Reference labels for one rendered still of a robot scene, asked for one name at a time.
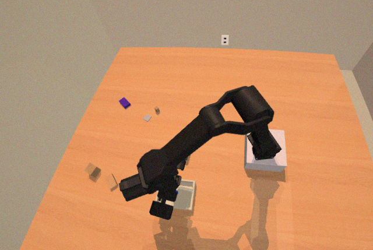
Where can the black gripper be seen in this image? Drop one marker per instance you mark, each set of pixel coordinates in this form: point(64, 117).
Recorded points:
point(161, 209)

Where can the purple rectangular block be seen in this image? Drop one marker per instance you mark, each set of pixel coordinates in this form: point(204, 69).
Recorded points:
point(124, 102)

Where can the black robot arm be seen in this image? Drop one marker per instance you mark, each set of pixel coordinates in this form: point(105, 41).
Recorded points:
point(158, 166)

